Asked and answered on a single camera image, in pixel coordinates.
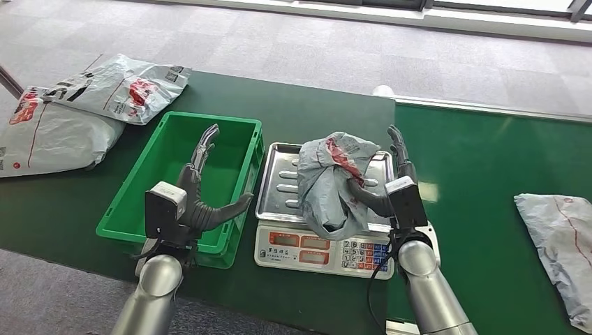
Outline green plastic crate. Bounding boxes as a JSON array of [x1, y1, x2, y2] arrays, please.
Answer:
[[95, 110, 266, 271]]

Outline window frame sill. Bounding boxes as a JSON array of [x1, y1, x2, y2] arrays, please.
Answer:
[[175, 0, 592, 45]]

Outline silver conveyor side rail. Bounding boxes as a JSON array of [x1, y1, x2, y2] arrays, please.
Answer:
[[372, 84, 592, 124]]

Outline green conveyor belt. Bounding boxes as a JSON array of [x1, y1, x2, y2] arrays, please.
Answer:
[[386, 102, 592, 335]]

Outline white mailer package black print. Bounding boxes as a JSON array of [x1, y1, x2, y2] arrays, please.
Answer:
[[43, 53, 193, 126]]

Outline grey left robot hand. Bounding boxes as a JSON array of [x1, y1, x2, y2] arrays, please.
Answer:
[[175, 123, 255, 235]]

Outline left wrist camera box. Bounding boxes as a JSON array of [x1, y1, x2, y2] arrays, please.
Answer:
[[144, 181, 188, 242]]

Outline white electronic scale steel tray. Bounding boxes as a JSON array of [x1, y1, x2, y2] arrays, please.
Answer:
[[253, 142, 397, 281]]

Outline grey mailer package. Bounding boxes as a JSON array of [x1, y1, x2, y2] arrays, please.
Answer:
[[513, 193, 592, 334], [297, 132, 382, 243]]

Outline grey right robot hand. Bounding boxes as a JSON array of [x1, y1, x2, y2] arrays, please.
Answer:
[[346, 124, 420, 219]]

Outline grey flat mailer package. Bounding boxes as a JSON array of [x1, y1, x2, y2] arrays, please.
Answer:
[[513, 193, 592, 334]]

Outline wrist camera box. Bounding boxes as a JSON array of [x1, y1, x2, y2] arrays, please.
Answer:
[[144, 181, 188, 242], [385, 175, 429, 231]]

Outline dark metal pole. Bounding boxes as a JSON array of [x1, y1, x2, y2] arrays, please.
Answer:
[[0, 64, 25, 99]]

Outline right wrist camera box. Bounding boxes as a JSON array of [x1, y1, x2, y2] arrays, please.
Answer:
[[385, 175, 429, 231]]

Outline large white mailer package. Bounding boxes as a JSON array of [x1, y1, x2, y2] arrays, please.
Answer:
[[0, 86, 126, 179]]

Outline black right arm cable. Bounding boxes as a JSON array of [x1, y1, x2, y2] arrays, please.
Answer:
[[367, 228, 399, 335]]

